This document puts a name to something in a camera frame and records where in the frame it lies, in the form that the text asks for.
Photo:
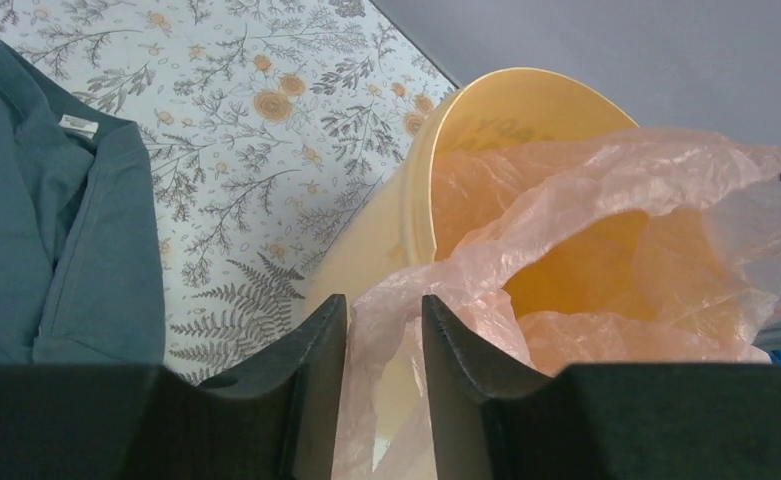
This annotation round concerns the grey crumpled shirt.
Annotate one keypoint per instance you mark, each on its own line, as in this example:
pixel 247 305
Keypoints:
pixel 80 270

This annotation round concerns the yellow round trash bin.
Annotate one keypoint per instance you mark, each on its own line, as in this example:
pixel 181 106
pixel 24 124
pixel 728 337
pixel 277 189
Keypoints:
pixel 496 112

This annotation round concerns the floral patterned table mat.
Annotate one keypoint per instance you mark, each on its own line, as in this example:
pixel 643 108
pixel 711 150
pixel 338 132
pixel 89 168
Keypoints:
pixel 270 125

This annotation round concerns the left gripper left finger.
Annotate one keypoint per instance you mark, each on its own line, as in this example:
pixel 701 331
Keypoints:
pixel 273 416

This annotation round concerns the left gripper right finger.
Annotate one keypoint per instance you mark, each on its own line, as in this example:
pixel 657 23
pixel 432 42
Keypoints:
pixel 493 417

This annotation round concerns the pink plastic trash bag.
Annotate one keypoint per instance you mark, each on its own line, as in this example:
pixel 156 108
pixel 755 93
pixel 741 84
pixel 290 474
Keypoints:
pixel 642 245

